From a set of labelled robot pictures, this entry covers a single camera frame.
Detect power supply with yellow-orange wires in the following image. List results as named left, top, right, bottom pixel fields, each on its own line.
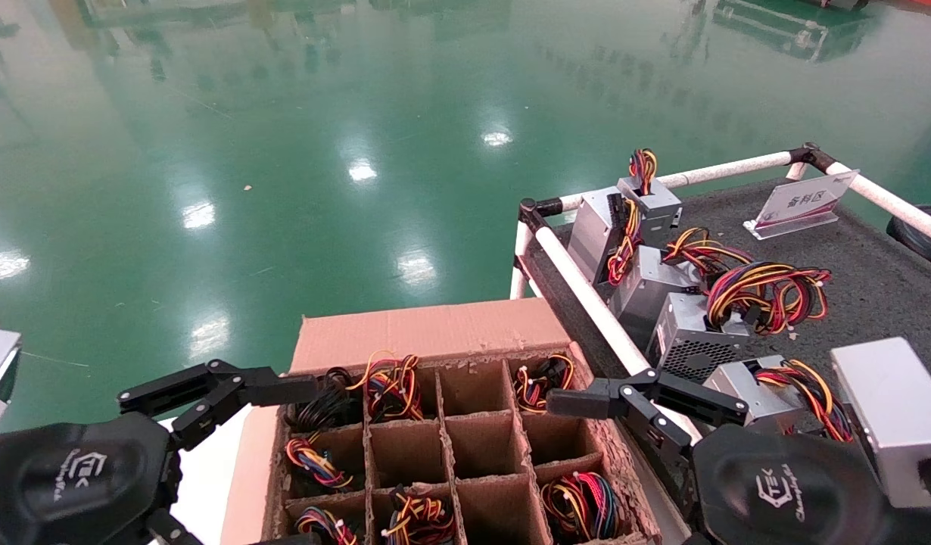
left=381, top=488, right=456, bottom=545

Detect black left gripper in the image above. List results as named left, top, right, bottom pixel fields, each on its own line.
left=0, top=359, right=322, bottom=545

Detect power supply with multicolour wires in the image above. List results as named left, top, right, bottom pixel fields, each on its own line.
left=295, top=506, right=358, bottom=545
left=285, top=431, right=354, bottom=491

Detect brown cardboard box with dividers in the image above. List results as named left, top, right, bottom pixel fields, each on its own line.
left=222, top=297, right=663, bottom=545

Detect silver power supply mesh grille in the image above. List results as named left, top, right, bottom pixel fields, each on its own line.
left=646, top=261, right=833, bottom=385

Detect power supply with yellow-black wires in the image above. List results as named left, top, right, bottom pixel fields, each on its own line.
left=513, top=353, right=576, bottom=415

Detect black rubber wheel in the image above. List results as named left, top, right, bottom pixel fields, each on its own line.
left=886, top=204, right=931, bottom=273

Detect power supply with red-blue wires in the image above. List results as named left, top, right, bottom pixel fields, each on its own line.
left=540, top=471, right=621, bottom=542

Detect power supply with black wires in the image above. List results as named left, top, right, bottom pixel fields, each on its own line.
left=284, top=367, right=363, bottom=432

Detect silver power supply looped wires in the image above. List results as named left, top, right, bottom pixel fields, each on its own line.
left=700, top=354, right=856, bottom=444

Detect white pipe table frame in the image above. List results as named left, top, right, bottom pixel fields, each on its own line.
left=509, top=142, right=931, bottom=447

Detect tall silver power supply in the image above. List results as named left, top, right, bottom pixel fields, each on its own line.
left=566, top=187, right=644, bottom=288

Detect small silver power supply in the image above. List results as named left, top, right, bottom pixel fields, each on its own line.
left=615, top=148, right=683, bottom=247

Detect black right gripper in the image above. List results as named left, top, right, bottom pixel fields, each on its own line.
left=546, top=369, right=902, bottom=545

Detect silver power supply plain side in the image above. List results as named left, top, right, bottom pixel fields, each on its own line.
left=608, top=227, right=754, bottom=349

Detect power supply with orange-red wires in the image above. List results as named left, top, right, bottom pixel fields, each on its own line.
left=348, top=350, right=425, bottom=422

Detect clear acrylic sign holder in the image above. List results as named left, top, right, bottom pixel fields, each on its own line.
left=743, top=169, right=861, bottom=241

